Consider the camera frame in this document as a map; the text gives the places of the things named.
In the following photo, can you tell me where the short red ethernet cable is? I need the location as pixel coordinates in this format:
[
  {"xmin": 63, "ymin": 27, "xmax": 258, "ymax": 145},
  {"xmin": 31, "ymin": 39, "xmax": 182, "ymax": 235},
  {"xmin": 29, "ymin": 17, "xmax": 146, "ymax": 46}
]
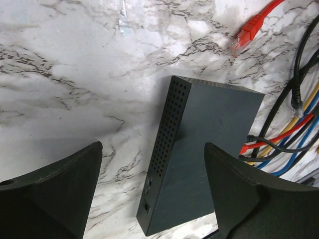
[{"xmin": 239, "ymin": 113, "xmax": 315, "ymax": 157}]

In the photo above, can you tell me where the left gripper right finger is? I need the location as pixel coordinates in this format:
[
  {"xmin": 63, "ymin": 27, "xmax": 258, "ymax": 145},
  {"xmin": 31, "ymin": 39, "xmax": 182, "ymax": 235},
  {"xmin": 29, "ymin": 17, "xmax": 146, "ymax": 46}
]
[{"xmin": 204, "ymin": 143, "xmax": 319, "ymax": 239}]

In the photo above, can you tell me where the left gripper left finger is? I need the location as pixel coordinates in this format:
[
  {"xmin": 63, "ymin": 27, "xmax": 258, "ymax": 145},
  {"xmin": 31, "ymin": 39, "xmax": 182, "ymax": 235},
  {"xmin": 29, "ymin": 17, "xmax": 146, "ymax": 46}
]
[{"xmin": 0, "ymin": 141, "xmax": 103, "ymax": 239}]

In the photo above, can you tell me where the yellow ethernet cable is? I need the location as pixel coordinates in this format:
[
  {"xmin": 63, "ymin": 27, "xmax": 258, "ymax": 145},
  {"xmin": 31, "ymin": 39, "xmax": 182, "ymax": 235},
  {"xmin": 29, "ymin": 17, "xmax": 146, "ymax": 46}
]
[{"xmin": 245, "ymin": 83, "xmax": 319, "ymax": 165}]

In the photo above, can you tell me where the dark grey network switch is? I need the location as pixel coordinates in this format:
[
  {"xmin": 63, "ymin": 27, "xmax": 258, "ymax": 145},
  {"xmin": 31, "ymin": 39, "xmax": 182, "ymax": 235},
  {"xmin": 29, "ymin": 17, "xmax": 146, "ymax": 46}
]
[{"xmin": 137, "ymin": 76, "xmax": 264, "ymax": 236}]

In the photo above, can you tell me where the long red ethernet cable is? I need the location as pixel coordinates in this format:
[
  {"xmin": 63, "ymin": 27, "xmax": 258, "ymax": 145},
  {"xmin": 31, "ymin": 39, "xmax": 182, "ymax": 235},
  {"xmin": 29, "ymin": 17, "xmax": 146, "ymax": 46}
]
[{"xmin": 229, "ymin": 0, "xmax": 285, "ymax": 58}]

